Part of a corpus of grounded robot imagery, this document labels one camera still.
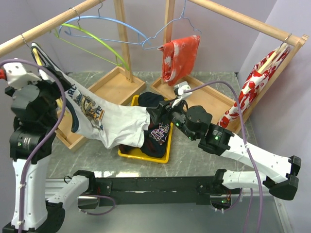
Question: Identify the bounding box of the right wooden clothes rack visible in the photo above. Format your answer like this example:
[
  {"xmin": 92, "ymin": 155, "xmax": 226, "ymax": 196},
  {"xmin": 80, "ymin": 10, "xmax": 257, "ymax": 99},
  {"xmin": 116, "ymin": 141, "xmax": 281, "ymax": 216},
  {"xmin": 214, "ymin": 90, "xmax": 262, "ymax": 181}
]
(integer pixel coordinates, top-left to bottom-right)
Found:
[{"xmin": 151, "ymin": 0, "xmax": 309, "ymax": 133}]

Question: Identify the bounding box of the green hanger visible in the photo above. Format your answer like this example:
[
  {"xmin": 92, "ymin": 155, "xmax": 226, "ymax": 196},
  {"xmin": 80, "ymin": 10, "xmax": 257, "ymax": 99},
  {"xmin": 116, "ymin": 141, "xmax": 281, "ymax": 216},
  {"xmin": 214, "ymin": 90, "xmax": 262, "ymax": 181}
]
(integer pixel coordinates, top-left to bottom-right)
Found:
[{"xmin": 49, "ymin": 23, "xmax": 130, "ymax": 71}]

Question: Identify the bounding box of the yellow plastic bin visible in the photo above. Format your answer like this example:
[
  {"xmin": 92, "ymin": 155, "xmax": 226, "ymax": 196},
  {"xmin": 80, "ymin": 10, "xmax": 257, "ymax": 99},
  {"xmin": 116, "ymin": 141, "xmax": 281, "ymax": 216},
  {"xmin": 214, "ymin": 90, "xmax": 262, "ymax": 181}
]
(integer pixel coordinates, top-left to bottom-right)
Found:
[{"xmin": 118, "ymin": 96, "xmax": 173, "ymax": 164}]

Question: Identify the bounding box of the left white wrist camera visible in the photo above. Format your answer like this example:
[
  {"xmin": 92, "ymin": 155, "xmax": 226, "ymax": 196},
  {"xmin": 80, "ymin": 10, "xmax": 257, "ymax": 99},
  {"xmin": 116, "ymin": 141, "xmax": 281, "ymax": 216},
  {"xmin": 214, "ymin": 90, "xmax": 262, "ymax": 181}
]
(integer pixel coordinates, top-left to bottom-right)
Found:
[{"xmin": 0, "ymin": 59, "xmax": 42, "ymax": 89}]

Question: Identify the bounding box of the yellow hanger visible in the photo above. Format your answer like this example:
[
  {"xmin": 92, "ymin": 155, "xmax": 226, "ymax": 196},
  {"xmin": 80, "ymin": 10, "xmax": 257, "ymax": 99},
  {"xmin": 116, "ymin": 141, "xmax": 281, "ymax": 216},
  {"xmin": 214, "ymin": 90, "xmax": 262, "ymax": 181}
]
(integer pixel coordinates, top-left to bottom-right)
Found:
[{"xmin": 21, "ymin": 34, "xmax": 63, "ymax": 111}]

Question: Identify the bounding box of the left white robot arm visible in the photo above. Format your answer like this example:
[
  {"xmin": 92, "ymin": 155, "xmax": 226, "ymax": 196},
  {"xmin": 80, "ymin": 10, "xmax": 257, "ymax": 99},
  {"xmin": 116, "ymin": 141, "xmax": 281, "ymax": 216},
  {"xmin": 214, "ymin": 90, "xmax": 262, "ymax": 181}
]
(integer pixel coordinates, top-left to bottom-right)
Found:
[{"xmin": 2, "ymin": 81, "xmax": 98, "ymax": 233}]

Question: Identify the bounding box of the blue wire hanger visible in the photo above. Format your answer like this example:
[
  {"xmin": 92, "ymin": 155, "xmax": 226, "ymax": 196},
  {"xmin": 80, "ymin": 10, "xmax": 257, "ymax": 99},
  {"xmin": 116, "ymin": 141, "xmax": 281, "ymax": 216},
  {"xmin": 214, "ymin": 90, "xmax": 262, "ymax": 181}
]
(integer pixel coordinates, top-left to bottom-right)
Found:
[{"xmin": 141, "ymin": 0, "xmax": 202, "ymax": 50}]

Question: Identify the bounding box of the wooden hanger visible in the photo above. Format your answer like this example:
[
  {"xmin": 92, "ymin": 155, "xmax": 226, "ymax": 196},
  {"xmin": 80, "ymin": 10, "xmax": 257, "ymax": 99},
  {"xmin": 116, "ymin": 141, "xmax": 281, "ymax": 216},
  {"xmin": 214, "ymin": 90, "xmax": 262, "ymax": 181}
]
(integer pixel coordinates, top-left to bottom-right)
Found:
[{"xmin": 258, "ymin": 44, "xmax": 287, "ymax": 74}]

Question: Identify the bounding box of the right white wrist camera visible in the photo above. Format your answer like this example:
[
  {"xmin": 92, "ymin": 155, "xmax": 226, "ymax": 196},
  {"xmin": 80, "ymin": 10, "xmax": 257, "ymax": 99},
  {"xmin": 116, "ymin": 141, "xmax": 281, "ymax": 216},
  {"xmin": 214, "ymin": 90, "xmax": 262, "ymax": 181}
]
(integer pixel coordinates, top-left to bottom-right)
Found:
[{"xmin": 172, "ymin": 81, "xmax": 192, "ymax": 108}]

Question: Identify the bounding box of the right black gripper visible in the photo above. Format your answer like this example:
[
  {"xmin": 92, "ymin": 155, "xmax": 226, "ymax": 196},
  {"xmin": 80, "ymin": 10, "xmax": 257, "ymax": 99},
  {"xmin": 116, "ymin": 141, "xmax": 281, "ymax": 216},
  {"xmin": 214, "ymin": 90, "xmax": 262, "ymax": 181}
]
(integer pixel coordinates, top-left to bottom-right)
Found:
[{"xmin": 145, "ymin": 97, "xmax": 197, "ymax": 141}]

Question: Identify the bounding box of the wooden clothes rack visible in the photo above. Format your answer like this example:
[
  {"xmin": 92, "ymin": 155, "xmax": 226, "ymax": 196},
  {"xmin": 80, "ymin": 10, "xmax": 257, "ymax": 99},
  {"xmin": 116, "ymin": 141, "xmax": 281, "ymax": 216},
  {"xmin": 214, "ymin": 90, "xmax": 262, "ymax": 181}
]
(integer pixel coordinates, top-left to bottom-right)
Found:
[
  {"xmin": 0, "ymin": 0, "xmax": 146, "ymax": 151},
  {"xmin": 151, "ymin": 0, "xmax": 309, "ymax": 133}
]

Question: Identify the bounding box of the red floral white garment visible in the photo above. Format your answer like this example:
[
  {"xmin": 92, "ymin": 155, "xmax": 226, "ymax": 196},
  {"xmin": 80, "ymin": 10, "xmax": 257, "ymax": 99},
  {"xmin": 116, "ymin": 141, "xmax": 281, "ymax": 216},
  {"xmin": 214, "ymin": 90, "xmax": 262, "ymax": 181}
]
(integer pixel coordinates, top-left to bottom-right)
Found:
[{"xmin": 217, "ymin": 44, "xmax": 290, "ymax": 128}]

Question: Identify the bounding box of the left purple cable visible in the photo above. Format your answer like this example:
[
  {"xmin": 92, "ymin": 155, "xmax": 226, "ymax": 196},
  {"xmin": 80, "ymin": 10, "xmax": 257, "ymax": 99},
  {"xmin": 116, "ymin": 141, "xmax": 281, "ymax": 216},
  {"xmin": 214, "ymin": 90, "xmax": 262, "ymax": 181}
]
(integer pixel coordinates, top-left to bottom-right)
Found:
[{"xmin": 0, "ymin": 59, "xmax": 68, "ymax": 233}]

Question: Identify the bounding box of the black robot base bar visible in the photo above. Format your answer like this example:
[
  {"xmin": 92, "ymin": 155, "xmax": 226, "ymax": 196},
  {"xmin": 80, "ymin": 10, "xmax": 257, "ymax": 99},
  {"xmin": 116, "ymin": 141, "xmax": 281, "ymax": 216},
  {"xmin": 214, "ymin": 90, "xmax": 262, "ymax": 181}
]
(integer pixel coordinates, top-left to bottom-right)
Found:
[{"xmin": 68, "ymin": 173, "xmax": 241, "ymax": 211}]

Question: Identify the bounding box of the dark navy garment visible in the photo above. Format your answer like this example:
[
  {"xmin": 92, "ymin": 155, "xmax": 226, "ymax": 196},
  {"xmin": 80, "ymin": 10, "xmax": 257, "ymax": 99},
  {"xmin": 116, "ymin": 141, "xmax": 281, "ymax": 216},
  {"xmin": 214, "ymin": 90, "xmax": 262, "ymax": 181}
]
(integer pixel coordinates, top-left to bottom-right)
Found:
[{"xmin": 120, "ymin": 91, "xmax": 171, "ymax": 158}]

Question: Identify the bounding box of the blue plastic hanger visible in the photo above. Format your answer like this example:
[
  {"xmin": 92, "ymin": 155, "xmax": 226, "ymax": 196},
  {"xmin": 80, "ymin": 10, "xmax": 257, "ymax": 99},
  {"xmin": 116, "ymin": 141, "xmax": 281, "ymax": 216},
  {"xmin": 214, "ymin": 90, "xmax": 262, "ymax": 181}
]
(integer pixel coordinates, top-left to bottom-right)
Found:
[{"xmin": 56, "ymin": 6, "xmax": 148, "ymax": 45}]

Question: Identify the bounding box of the left wooden clothes rack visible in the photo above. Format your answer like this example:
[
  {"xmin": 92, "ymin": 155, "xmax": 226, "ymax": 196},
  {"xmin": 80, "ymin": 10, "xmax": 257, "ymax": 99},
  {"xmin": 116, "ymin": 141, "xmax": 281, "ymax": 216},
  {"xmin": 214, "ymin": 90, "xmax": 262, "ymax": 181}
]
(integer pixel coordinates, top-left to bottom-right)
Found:
[{"xmin": 0, "ymin": 0, "xmax": 146, "ymax": 151}]

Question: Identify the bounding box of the orange tie-dye garment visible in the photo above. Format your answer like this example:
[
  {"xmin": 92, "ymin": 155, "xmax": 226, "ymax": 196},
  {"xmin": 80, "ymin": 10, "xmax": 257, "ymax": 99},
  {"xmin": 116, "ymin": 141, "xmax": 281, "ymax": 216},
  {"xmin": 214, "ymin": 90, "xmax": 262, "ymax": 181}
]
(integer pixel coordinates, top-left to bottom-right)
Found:
[{"xmin": 157, "ymin": 35, "xmax": 201, "ymax": 86}]

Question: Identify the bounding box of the white graphic tank top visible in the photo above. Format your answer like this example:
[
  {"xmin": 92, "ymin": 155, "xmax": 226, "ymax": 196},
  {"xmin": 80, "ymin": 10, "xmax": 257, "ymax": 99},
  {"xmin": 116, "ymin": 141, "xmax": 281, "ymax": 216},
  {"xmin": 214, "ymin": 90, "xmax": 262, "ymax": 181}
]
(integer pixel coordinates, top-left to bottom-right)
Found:
[{"xmin": 31, "ymin": 42, "xmax": 150, "ymax": 149}]

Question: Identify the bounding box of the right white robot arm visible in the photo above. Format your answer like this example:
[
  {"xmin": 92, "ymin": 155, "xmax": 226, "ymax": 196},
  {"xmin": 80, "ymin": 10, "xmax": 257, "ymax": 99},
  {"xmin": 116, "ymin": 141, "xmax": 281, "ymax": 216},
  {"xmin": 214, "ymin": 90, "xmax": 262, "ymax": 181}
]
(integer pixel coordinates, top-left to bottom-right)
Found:
[{"xmin": 147, "ymin": 100, "xmax": 301, "ymax": 200}]

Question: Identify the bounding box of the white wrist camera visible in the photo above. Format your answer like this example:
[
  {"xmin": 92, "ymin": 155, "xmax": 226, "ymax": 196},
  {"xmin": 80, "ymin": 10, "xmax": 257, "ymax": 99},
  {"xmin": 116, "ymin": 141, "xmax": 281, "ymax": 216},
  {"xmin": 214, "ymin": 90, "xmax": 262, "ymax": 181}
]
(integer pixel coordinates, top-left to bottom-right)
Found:
[
  {"xmin": 172, "ymin": 81, "xmax": 192, "ymax": 108},
  {"xmin": 0, "ymin": 59, "xmax": 42, "ymax": 89}
]

